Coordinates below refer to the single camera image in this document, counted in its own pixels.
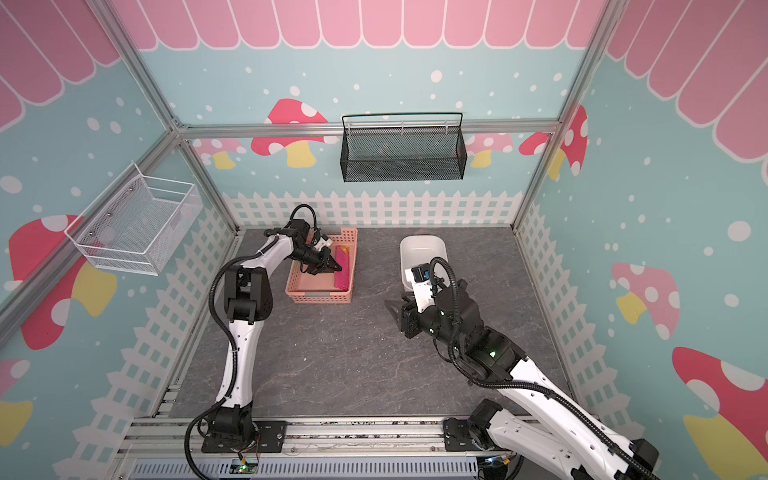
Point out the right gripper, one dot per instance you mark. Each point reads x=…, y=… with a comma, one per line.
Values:
x=408, y=315

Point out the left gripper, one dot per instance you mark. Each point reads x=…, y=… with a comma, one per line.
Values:
x=325, y=257

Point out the magenta paper napkin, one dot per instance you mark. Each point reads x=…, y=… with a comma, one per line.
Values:
x=342, y=277

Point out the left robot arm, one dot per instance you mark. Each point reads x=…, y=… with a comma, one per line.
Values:
x=240, y=301

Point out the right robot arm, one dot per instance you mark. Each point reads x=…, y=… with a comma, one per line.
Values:
x=568, y=442

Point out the pink perforated plastic basket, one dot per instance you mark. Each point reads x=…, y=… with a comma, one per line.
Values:
x=328, y=288

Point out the white oval plastic tub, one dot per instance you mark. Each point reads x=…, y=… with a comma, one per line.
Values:
x=419, y=249

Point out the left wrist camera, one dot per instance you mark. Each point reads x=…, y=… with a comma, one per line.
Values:
x=320, y=241

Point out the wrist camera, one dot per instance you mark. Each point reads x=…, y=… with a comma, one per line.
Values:
x=419, y=279
x=320, y=241

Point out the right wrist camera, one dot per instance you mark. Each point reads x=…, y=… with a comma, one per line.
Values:
x=419, y=279

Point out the black wire mesh wall basket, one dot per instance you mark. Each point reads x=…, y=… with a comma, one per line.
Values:
x=403, y=147

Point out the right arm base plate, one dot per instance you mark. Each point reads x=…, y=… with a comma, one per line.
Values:
x=463, y=435

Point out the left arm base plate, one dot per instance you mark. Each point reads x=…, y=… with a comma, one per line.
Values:
x=251, y=437

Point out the white wire mesh wall basket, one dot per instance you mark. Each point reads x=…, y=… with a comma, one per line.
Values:
x=136, y=226

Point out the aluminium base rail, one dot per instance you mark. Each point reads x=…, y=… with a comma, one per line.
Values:
x=386, y=442

